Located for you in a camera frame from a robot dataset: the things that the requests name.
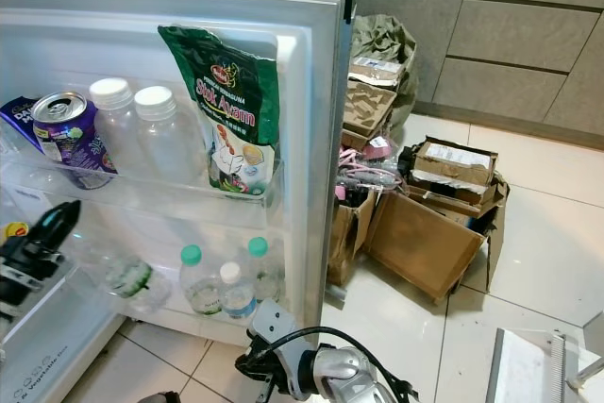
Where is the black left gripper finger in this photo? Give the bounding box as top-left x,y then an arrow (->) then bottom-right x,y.
42,203 -> 83,256
30,200 -> 78,245

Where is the steel fridge main door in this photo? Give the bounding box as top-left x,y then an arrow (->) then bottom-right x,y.
0,0 -> 358,352

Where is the small white-capped water bottle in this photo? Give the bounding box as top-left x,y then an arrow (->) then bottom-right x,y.
216,261 -> 257,322

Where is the clear bottle dark green label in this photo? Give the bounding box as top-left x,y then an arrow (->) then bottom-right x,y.
88,241 -> 177,316

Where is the purple drink can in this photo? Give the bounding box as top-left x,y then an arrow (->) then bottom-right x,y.
30,92 -> 121,191

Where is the green-capped water bottle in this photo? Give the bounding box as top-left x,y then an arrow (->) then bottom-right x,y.
245,237 -> 285,306
178,244 -> 225,318

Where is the purple chocolate bar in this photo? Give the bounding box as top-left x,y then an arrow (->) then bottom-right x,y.
0,96 -> 50,155

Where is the grey robot left leg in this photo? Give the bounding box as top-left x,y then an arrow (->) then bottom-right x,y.
137,391 -> 182,403

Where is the white-capped clear bottle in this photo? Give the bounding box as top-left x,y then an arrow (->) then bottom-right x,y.
132,86 -> 197,187
88,77 -> 144,179

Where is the green stock pouch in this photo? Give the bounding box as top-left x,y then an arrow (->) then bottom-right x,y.
158,25 -> 282,199

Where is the open brown cardboard box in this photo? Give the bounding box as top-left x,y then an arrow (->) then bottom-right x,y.
366,136 -> 512,306

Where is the white flat mop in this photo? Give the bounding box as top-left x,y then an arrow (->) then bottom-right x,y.
486,313 -> 604,403

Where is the labelled pulp tray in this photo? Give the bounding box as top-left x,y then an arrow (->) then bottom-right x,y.
409,137 -> 501,198

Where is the brown moulded pulp tray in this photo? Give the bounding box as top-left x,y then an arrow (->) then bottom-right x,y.
343,77 -> 399,142

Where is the white-labelled flat box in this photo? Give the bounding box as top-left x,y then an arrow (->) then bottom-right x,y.
349,56 -> 407,90

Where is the olive crumpled bag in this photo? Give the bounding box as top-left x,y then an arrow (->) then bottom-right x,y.
351,13 -> 419,130

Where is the grey kitchen cabinet black countertop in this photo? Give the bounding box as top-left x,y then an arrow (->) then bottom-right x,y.
340,0 -> 604,151

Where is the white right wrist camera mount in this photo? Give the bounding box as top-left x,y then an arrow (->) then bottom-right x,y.
248,301 -> 298,371

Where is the pink strap bundle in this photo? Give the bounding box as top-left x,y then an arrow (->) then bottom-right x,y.
335,134 -> 405,201

